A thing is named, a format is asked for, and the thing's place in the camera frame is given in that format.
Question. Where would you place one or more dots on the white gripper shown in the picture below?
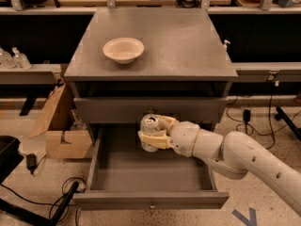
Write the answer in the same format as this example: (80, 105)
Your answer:
(183, 137)

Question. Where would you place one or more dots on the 7up soda can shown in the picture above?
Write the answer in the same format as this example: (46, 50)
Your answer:
(149, 124)

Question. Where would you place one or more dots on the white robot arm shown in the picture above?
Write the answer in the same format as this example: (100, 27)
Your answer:
(233, 155)

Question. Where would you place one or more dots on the open grey lower drawer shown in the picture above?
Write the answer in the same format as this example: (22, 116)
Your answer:
(123, 176)

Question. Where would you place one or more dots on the grey drawer cabinet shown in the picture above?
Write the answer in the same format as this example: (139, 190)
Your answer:
(183, 57)

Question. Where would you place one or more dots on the closed grey upper drawer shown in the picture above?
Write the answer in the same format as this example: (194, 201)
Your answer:
(133, 109)

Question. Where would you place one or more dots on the black power adapter right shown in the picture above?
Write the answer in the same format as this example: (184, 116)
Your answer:
(246, 116)

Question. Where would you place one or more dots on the black power adapter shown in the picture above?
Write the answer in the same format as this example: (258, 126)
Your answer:
(31, 162)
(246, 116)

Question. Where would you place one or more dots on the white ceramic bowl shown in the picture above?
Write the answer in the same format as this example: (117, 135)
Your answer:
(123, 50)

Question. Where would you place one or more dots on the brown cardboard box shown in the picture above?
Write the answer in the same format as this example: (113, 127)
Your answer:
(55, 122)

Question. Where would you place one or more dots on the white pump bottle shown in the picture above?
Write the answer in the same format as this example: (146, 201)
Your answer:
(226, 44)

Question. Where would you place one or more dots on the black power adapter left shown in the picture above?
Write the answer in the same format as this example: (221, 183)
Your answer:
(31, 162)

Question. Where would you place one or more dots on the black bin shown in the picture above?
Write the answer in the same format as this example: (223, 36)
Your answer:
(9, 156)

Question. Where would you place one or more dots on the clear sanitizer bottle right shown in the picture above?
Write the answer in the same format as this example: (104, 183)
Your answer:
(21, 59)

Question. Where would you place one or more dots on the clear sanitizer bottle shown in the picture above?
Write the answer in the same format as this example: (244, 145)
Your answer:
(21, 59)
(6, 60)

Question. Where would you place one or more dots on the clear sanitizer bottle left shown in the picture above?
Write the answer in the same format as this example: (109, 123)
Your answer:
(6, 60)

